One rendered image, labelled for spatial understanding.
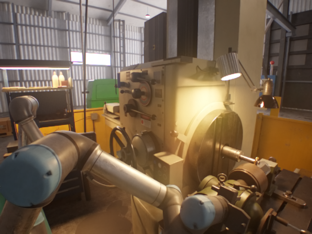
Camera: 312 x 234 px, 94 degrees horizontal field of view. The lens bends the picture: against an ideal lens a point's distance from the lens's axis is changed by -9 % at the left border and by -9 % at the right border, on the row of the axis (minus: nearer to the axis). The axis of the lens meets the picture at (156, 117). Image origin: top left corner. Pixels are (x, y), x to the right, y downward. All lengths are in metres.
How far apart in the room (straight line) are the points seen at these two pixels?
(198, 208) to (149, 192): 0.18
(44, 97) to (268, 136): 3.66
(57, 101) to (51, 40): 11.67
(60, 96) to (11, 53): 11.54
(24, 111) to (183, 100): 0.90
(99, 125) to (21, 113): 2.70
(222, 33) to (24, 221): 1.57
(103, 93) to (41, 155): 4.57
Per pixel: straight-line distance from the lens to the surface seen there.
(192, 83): 0.98
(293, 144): 3.18
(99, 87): 4.89
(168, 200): 0.56
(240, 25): 1.49
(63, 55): 14.16
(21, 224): 0.54
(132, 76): 1.14
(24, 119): 1.11
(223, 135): 1.13
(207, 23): 1.64
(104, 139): 3.81
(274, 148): 3.27
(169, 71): 0.92
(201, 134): 0.98
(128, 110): 1.23
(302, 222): 1.30
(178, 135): 0.89
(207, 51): 1.58
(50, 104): 2.81
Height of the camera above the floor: 1.75
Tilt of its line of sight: 12 degrees down
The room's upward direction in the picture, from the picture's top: straight up
